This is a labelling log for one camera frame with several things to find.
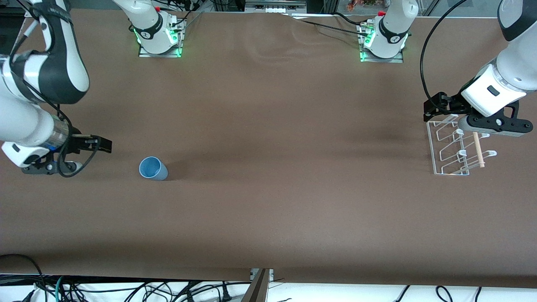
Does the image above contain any grey power strip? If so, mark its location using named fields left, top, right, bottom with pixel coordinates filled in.
left=245, top=0, right=307, bottom=13

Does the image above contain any green floor cable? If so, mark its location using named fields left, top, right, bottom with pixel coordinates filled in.
left=55, top=276, right=68, bottom=302

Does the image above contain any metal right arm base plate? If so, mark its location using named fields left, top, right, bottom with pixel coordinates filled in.
left=138, top=17, right=184, bottom=58

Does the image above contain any long black table cable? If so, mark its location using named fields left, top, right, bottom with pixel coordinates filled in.
left=289, top=15, right=370, bottom=37

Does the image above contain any short black table cable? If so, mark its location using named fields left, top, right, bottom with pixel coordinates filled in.
left=334, top=12, right=366, bottom=25

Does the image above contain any thick black floor cable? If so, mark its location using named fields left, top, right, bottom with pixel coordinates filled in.
left=0, top=253, right=43, bottom=291

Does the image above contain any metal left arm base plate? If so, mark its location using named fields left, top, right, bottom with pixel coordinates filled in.
left=359, top=21, right=404, bottom=64

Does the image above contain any wooden rack handle rod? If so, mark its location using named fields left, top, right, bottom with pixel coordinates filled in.
left=473, top=132, right=485, bottom=168

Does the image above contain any white wire cup rack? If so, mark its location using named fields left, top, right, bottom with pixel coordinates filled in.
left=427, top=114, right=498, bottom=176

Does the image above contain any light blue plastic cup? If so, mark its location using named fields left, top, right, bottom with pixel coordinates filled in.
left=139, top=156, right=169, bottom=181

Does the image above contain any grey metal table bracket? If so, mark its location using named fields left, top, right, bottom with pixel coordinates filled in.
left=250, top=268, right=274, bottom=282

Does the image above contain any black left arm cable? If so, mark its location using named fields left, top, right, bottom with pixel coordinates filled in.
left=420, top=0, right=468, bottom=112

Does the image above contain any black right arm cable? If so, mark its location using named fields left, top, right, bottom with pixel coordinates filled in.
left=8, top=0, right=100, bottom=178

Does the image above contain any brown wooden table post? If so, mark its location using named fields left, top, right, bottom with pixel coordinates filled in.
left=241, top=268, right=270, bottom=302

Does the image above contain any orange red background object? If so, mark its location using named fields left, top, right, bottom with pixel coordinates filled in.
left=347, top=0, right=389, bottom=12

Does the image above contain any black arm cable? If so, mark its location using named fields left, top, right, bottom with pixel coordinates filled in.
left=8, top=0, right=100, bottom=178
left=420, top=0, right=468, bottom=112

